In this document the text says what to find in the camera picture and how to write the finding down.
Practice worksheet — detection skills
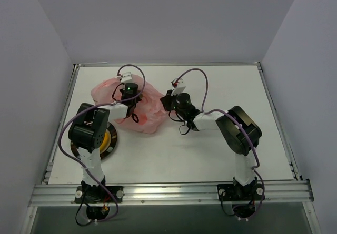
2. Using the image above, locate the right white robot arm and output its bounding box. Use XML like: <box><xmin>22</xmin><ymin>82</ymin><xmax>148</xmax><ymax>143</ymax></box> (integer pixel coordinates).
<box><xmin>160</xmin><ymin>90</ymin><xmax>262</xmax><ymax>199</ymax></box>

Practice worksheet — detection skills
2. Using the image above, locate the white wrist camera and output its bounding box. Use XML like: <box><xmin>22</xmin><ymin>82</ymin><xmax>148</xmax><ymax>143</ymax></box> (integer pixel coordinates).
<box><xmin>117</xmin><ymin>72</ymin><xmax>132</xmax><ymax>84</ymax></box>
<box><xmin>171</xmin><ymin>78</ymin><xmax>186</xmax><ymax>96</ymax></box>

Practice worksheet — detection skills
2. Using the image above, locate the aluminium table frame rail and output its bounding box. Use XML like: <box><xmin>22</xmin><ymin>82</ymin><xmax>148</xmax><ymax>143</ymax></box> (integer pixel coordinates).
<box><xmin>27</xmin><ymin>62</ymin><xmax>315</xmax><ymax>207</ymax></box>

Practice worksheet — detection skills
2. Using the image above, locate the fake yellow orange mango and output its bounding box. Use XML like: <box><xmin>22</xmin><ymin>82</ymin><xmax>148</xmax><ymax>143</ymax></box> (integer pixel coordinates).
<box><xmin>100</xmin><ymin>131</ymin><xmax>110</xmax><ymax>152</ymax></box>

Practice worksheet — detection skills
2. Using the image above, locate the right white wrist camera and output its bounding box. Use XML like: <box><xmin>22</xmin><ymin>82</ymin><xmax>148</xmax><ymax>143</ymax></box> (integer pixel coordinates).
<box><xmin>171</xmin><ymin>78</ymin><xmax>186</xmax><ymax>96</ymax></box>

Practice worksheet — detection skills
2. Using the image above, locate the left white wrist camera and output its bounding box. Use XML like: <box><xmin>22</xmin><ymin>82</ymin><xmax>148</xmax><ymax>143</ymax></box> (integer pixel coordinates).
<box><xmin>117</xmin><ymin>72</ymin><xmax>132</xmax><ymax>84</ymax></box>

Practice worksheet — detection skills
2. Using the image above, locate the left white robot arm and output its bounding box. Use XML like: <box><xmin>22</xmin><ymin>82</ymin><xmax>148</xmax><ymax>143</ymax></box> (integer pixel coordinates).
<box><xmin>68</xmin><ymin>82</ymin><xmax>141</xmax><ymax>202</ymax></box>

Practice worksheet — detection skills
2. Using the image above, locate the black rimmed ceramic plate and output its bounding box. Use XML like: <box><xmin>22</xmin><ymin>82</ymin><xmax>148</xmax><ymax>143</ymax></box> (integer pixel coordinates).
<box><xmin>69</xmin><ymin>123</ymin><xmax>118</xmax><ymax>161</ymax></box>

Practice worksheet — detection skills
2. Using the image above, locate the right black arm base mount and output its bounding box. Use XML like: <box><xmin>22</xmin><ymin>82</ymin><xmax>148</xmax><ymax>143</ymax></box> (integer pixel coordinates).
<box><xmin>217</xmin><ymin>183</ymin><xmax>265</xmax><ymax>221</ymax></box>

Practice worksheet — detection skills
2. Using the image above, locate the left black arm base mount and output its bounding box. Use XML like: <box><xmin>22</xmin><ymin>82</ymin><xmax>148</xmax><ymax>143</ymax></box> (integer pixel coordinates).
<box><xmin>74</xmin><ymin>185</ymin><xmax>115</xmax><ymax>220</ymax></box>

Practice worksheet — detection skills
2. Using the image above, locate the pink plastic bag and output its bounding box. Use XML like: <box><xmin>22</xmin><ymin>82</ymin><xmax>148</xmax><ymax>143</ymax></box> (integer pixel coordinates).
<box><xmin>91</xmin><ymin>78</ymin><xmax>167</xmax><ymax>134</ymax></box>

